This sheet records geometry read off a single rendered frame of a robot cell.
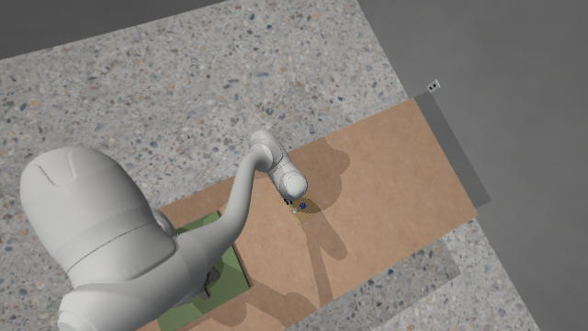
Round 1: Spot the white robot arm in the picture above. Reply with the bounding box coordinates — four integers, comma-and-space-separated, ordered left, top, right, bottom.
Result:
20, 130, 308, 331

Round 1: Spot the tan flat mat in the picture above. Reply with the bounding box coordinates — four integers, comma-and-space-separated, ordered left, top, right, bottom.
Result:
284, 190, 321, 224

